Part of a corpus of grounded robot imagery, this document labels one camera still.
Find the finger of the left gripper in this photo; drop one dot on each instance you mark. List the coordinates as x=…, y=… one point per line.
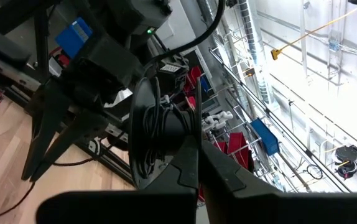
x=79, y=130
x=48, y=118

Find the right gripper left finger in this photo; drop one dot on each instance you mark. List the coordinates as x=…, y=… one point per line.
x=135, y=208

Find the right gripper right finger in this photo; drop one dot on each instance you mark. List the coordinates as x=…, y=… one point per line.
x=275, y=208

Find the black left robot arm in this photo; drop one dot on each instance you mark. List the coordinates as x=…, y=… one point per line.
x=135, y=15

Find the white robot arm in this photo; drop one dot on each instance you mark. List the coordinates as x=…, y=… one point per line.
x=217, y=119

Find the blue storage bin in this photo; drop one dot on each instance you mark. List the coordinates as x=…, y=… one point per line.
x=265, y=137

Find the red storage bin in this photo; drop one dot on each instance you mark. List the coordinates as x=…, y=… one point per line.
x=220, y=146
x=194, y=76
x=237, y=146

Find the black aluminium table frame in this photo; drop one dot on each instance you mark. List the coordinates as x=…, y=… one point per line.
x=113, y=165

